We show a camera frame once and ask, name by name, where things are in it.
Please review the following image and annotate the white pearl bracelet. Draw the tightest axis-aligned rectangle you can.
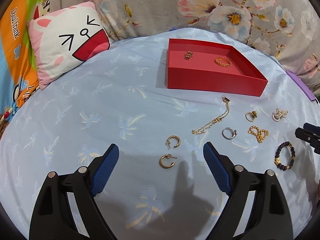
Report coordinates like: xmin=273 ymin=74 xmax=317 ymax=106
xmin=271 ymin=108 xmax=289 ymax=123

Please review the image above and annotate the black bead bracelet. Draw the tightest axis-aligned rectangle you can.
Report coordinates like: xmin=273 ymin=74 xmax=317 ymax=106
xmin=274 ymin=141 xmax=296 ymax=170

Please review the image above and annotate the gold bead heart chain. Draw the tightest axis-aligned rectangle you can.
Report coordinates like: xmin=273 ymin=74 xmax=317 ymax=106
xmin=247 ymin=125 xmax=270 ymax=144

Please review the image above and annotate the gold ring with stone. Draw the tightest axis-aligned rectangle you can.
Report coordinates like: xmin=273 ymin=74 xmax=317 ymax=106
xmin=245 ymin=110 xmax=258 ymax=122

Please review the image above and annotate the silver ring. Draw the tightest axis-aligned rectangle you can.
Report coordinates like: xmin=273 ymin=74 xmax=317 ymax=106
xmin=222 ymin=127 xmax=238 ymax=140

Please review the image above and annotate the gold chain clover bracelet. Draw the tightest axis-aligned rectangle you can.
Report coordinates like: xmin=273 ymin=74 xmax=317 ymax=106
xmin=191 ymin=95 xmax=231 ymax=136

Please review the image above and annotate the gold hoop earring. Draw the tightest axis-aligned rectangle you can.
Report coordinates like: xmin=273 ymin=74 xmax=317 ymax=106
xmin=165 ymin=135 xmax=180 ymax=150
xmin=158 ymin=154 xmax=177 ymax=169

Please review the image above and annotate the small gold link charm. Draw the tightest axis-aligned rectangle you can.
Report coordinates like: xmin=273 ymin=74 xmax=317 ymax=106
xmin=184 ymin=51 xmax=193 ymax=60

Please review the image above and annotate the red jewelry tray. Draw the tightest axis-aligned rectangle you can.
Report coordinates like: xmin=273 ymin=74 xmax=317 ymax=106
xmin=166 ymin=38 xmax=268 ymax=96

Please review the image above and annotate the purple foam mat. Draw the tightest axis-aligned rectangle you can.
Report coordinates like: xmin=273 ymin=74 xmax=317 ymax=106
xmin=286 ymin=71 xmax=319 ymax=103

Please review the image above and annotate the light blue palm sheet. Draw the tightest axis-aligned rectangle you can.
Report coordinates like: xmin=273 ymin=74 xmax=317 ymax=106
xmin=1 ymin=28 xmax=319 ymax=239

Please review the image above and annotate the grey floral blanket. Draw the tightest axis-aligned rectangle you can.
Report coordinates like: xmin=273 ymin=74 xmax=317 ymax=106
xmin=50 ymin=0 xmax=319 ymax=95

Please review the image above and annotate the colourful cartoon blanket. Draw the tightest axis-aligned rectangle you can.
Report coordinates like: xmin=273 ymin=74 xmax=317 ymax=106
xmin=1 ymin=0 xmax=50 ymax=134

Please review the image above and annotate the white pink cat pillow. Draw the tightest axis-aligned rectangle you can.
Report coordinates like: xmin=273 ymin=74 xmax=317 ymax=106
xmin=27 ymin=1 xmax=111 ymax=90

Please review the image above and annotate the gold beaded ring bracelet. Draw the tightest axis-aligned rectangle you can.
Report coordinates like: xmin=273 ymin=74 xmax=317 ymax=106
xmin=215 ymin=57 xmax=232 ymax=68

